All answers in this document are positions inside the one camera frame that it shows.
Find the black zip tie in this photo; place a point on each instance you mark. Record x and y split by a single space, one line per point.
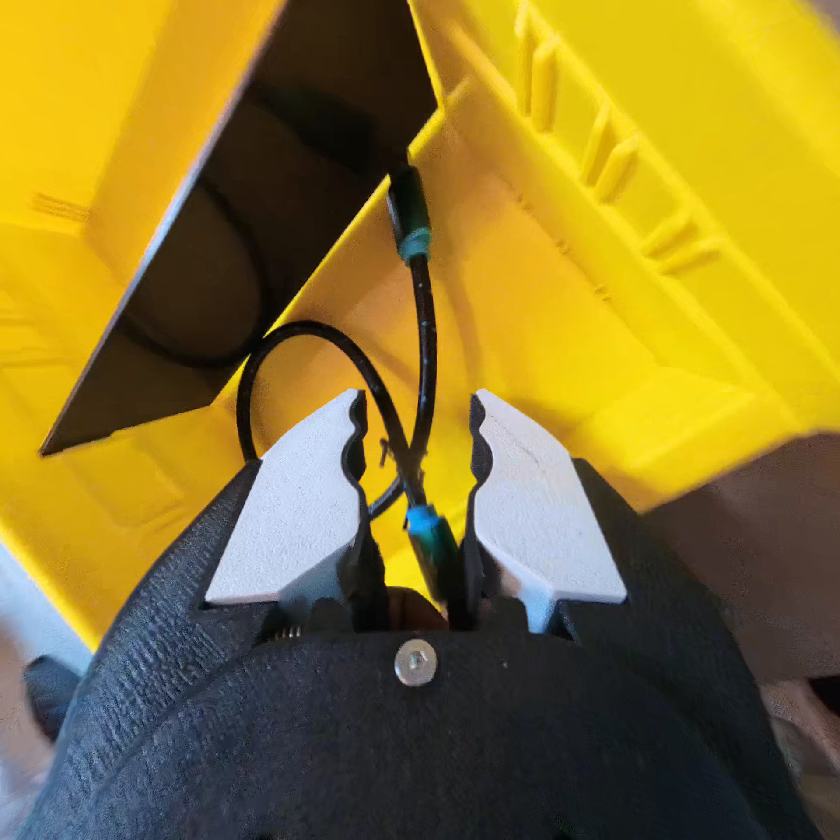
383 453

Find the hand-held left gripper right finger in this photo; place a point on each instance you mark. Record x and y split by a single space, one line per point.
544 525

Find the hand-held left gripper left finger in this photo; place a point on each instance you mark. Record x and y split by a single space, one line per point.
289 518

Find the yellow plastic bin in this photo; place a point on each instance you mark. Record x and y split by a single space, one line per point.
590 295

